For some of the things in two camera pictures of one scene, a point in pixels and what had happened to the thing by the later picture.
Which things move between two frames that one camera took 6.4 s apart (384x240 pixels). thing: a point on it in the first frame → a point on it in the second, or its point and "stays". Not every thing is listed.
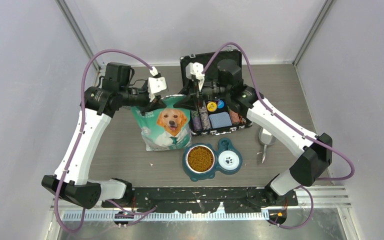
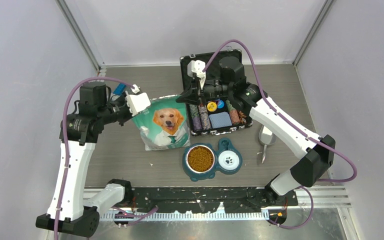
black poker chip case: [213, 112] stays
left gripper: [155, 105] → [128, 114]
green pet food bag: [168, 128] stays
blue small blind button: [221, 104] stays
